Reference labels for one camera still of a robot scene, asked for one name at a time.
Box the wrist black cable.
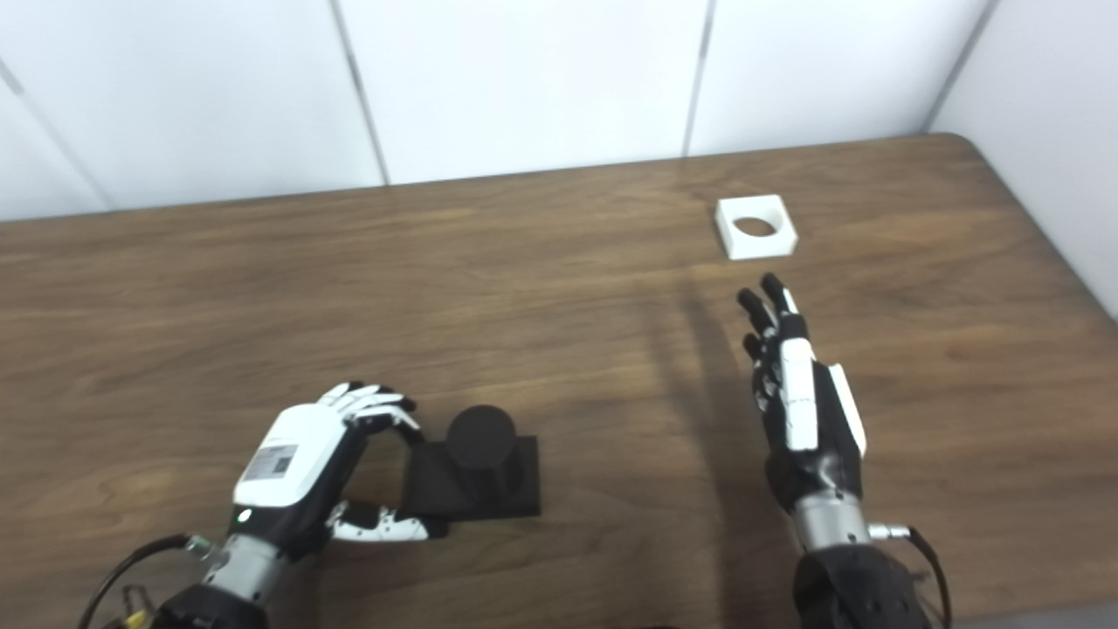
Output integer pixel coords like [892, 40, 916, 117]
[79, 535, 219, 629]
[869, 522, 953, 629]

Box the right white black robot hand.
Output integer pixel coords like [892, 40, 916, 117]
[737, 273, 868, 515]

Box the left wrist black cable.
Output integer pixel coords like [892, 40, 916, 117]
[79, 535, 219, 629]

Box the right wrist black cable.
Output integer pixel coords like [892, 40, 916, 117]
[869, 522, 953, 629]

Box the white square piece with hole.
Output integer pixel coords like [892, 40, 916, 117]
[715, 194, 798, 261]

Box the black peg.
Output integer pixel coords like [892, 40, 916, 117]
[404, 404, 542, 522]

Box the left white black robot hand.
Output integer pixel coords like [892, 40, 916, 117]
[231, 381, 451, 560]

